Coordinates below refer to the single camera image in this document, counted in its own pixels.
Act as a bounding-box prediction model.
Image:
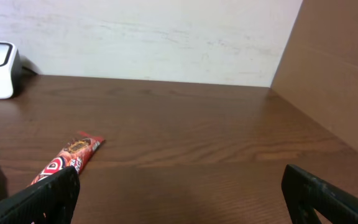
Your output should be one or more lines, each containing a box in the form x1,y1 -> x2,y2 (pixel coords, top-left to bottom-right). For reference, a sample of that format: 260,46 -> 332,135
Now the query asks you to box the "red Top chocolate bar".
30,131 -> 105,185

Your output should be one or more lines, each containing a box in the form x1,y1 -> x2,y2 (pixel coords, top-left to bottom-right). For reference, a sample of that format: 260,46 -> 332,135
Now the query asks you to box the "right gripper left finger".
0,166 -> 80,224

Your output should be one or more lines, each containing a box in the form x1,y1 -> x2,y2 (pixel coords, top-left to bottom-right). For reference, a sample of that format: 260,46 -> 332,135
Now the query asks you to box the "brown cardboard side panel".
272,0 -> 358,152

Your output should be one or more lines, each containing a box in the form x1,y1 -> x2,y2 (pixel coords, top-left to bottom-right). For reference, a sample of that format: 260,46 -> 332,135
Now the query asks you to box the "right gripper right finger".
281,164 -> 358,224

